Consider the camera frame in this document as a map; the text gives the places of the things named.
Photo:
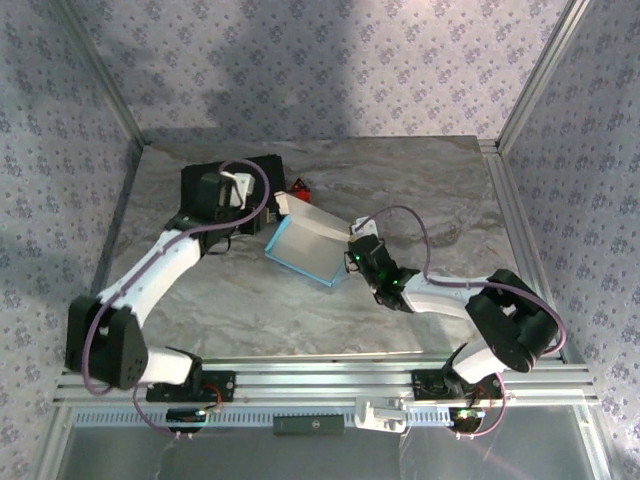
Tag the white and blue paper box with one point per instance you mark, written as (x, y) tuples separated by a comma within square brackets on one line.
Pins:
[(305, 245)]

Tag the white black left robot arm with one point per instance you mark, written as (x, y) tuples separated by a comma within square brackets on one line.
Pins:
[(160, 270)]

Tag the dark grey rectangular box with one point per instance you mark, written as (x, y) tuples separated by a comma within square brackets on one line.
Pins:
[(307, 425)]

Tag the black briefcase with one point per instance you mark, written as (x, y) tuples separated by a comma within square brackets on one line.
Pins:
[(272, 175)]

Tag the red black triangular block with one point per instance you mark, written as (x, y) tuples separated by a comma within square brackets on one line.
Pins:
[(299, 184)]

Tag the black right controller board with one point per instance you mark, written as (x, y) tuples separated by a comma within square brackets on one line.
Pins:
[(465, 420)]

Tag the black controller board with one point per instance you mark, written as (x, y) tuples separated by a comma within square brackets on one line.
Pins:
[(185, 417), (465, 420)]

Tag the shiny metal lower panel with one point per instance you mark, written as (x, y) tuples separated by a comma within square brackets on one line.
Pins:
[(300, 457)]

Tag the black left controller board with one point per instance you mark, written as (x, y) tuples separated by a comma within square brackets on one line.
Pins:
[(185, 417)]

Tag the aluminium left side rail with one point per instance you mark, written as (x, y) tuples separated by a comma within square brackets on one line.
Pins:
[(107, 250)]

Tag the aluminium rail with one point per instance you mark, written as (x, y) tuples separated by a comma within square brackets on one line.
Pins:
[(107, 250), (520, 225)]

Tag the aluminium front rail frame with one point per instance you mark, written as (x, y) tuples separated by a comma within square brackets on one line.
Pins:
[(320, 380)]

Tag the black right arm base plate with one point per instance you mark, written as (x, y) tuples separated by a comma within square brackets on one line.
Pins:
[(425, 385)]

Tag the white plastic bracket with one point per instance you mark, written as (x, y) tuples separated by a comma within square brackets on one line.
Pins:
[(380, 415)]

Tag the aluminium right side rail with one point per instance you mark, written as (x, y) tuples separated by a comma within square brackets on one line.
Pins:
[(520, 225)]

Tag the aluminium left corner post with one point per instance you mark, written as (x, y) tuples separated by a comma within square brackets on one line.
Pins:
[(105, 80)]

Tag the aluminium corner post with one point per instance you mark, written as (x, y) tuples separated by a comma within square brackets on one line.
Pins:
[(545, 75), (105, 80)]

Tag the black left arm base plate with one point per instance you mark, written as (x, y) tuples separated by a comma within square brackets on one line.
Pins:
[(225, 387)]

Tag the aluminium right corner post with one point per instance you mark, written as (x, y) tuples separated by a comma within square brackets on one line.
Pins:
[(545, 75)]

